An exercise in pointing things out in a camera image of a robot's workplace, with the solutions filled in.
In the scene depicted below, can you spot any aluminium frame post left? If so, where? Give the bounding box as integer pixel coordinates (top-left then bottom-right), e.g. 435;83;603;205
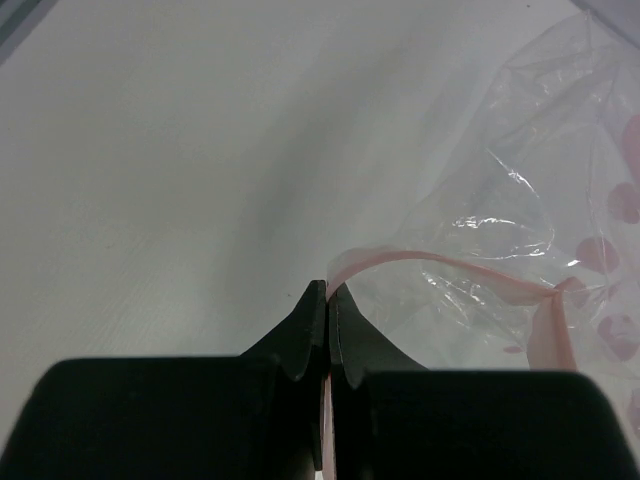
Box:
0;0;57;64

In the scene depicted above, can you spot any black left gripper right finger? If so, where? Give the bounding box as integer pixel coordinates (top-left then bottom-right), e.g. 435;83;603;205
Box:
327;287;639;479

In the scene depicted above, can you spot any clear zip top bag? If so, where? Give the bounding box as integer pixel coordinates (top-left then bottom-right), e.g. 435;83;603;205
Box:
327;10;639;470

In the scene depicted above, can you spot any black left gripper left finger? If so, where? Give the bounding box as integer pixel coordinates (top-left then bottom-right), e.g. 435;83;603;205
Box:
1;280;326;479

